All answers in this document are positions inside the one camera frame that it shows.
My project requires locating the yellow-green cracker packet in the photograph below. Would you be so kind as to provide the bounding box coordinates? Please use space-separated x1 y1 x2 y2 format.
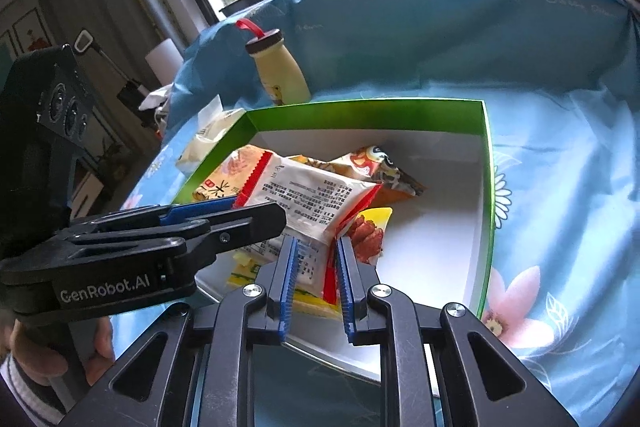
226 252 346 320

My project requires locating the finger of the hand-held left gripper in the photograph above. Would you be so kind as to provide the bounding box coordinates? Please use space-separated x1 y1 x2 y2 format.
67 202 287 280
67 199 236 229

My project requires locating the white tissue pack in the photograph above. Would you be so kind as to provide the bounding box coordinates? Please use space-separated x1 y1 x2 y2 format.
175 96 247 175

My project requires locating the green cardboard box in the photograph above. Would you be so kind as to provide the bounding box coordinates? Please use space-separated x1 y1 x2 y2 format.
172 99 497 383

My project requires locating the white cylinder appliance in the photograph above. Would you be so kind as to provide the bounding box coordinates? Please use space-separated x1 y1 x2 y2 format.
145 38 185 85

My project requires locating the person's left hand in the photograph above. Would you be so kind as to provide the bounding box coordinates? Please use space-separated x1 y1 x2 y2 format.
10 317 117 388

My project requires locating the orange snack packet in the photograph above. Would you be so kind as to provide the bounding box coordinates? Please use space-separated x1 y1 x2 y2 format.
190 144 281 208

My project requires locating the yellow bottle with red strap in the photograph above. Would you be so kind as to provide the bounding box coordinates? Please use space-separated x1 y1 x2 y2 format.
236 18 312 106

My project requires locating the yellow chicken feet packet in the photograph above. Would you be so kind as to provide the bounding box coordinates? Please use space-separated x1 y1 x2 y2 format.
345 206 393 268

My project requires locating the framed wall picture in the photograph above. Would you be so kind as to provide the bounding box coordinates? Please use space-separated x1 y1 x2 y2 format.
11 8 53 56

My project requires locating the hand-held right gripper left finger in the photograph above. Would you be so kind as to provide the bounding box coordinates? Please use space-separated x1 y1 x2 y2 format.
62 234 301 427

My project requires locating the person's left forearm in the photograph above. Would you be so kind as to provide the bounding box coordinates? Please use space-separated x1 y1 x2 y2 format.
0 352 66 427

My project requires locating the white plastic bag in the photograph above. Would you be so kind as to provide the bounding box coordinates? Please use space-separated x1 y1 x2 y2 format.
139 84 173 142

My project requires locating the cartoon print snack packet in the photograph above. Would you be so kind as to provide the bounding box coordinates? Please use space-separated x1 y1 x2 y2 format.
320 144 426 198

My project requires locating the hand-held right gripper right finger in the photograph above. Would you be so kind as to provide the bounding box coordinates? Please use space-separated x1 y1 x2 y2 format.
334 234 576 427

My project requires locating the red-edged snack packet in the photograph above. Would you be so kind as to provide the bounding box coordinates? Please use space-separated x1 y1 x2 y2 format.
234 152 383 305

